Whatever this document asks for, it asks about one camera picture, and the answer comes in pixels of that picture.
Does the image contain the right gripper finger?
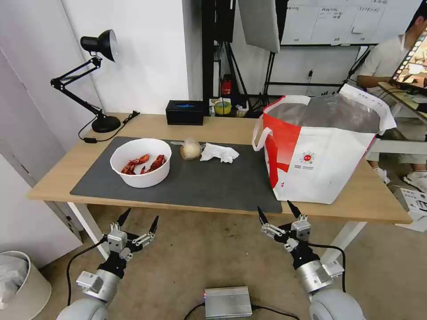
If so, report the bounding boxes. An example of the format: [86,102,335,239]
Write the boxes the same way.
[287,200,308,223]
[257,206,287,240]

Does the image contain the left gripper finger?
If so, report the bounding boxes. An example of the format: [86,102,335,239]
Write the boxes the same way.
[132,216,160,248]
[110,208,132,235]

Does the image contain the red white takeout bag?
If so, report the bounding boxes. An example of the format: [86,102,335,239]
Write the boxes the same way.
[251,84,398,205]

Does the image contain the white table leg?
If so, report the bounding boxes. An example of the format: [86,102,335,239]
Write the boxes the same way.
[66,201,111,261]
[321,221,368,264]

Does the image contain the white round bowl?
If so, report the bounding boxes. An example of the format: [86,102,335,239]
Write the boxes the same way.
[109,138,173,188]

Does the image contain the red crayfish shell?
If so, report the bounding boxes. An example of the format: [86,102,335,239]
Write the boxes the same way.
[140,153,168,175]
[120,153,150,176]

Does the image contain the grey desk mat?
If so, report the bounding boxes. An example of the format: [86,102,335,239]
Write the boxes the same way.
[69,136,283,214]

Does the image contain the crumpled white tissue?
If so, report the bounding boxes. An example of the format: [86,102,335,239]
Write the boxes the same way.
[199,142,241,165]

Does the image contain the plastic wrapped food ball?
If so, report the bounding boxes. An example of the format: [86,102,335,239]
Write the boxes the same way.
[170,137,207,162]

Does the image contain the white waste bin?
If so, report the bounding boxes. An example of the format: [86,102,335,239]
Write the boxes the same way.
[0,250,52,320]

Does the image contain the silver metal power box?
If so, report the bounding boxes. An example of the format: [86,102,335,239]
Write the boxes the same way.
[204,285,253,319]

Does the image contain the yellow green tape roll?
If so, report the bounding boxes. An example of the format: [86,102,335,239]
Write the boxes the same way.
[214,101,232,117]

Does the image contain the black tissue box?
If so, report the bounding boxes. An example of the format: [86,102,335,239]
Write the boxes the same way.
[165,100,205,126]

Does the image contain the printed paper sheets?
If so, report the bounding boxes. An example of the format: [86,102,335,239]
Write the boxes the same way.
[395,186,427,232]

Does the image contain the red canister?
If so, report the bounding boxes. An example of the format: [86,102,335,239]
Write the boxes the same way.
[221,74,234,98]

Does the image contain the black light stand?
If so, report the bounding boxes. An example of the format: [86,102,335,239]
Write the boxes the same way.
[213,40,250,111]
[258,51,278,98]

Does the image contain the wooden side desk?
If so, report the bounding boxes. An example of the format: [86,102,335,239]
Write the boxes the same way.
[377,81,427,121]

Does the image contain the person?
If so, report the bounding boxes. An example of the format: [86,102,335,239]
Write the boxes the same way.
[355,6,427,192]

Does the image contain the black desk lamp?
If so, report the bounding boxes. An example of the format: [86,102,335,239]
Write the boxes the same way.
[50,29,122,134]

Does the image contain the white photo reflector panel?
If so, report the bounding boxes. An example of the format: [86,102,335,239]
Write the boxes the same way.
[237,0,281,54]

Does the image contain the whiteboard with writing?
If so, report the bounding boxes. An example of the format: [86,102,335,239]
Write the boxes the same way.
[279,0,416,48]

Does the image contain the computer monitor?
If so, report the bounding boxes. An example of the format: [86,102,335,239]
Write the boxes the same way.
[388,24,427,89]

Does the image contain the black studio light box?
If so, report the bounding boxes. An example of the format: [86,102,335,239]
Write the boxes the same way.
[213,0,236,43]

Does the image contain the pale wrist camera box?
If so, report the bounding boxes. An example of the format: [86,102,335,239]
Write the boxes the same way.
[106,230,129,256]
[290,220,313,243]

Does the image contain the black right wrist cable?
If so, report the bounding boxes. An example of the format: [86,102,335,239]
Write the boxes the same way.
[308,244,347,295]

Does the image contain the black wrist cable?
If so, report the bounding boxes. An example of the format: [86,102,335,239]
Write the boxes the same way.
[65,240,109,306]
[308,244,347,295]

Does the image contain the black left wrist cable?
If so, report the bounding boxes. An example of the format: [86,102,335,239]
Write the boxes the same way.
[65,240,109,306]

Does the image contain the black power box cable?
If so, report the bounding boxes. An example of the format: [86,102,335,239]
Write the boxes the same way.
[250,302,302,320]
[182,301,206,320]

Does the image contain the black lamp cable with switch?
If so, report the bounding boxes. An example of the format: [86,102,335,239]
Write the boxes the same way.
[78,110,141,145]

